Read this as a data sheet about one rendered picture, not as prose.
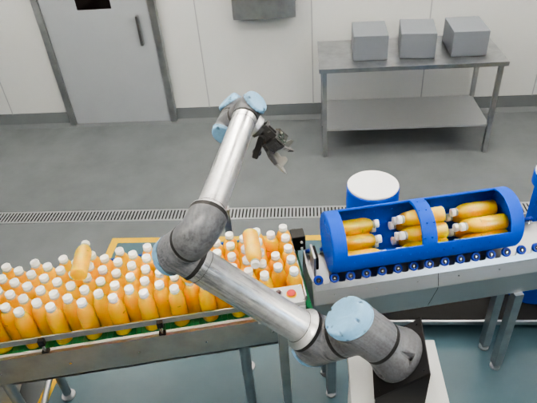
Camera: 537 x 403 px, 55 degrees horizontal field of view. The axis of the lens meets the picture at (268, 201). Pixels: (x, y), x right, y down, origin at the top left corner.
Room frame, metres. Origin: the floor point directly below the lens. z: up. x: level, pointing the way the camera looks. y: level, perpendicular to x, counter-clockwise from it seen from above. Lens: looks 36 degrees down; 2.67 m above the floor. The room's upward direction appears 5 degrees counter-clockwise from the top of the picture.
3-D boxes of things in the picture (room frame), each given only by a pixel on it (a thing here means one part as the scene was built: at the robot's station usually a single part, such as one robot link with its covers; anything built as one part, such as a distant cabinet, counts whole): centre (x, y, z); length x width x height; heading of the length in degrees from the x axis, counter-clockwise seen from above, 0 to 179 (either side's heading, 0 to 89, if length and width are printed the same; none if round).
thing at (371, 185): (2.29, -0.58, 1.03); 0.28 x 0.28 x 0.01
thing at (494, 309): (1.94, -1.23, 0.31); 0.06 x 0.06 x 0.63; 5
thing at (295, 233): (1.97, -0.13, 0.95); 0.10 x 0.07 x 0.10; 5
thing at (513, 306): (1.80, -1.24, 0.31); 0.06 x 0.06 x 0.63; 5
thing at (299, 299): (1.47, -0.01, 1.05); 0.20 x 0.10 x 0.10; 95
